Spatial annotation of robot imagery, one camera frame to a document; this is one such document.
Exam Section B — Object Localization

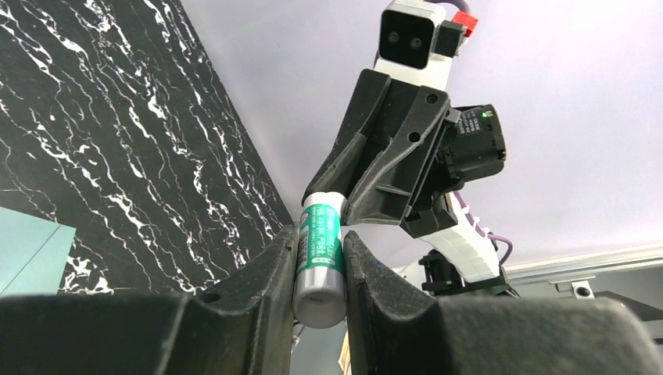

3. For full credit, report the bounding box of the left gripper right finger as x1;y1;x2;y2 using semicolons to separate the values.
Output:
343;231;662;374

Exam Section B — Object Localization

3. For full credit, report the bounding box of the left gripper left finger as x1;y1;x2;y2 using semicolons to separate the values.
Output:
1;226;297;374

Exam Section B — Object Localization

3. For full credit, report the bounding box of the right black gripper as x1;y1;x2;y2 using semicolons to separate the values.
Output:
302;69;507;238

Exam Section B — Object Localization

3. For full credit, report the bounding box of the green white marker pen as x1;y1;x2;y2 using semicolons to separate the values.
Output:
292;192;347;329

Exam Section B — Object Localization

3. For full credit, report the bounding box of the teal paper envelope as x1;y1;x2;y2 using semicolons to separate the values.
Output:
1;208;76;297

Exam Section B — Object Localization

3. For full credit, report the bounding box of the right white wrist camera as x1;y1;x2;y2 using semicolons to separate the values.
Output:
373;0;478;91

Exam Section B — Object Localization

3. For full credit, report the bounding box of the aluminium frame rail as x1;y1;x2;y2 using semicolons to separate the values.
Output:
505;243;662;294

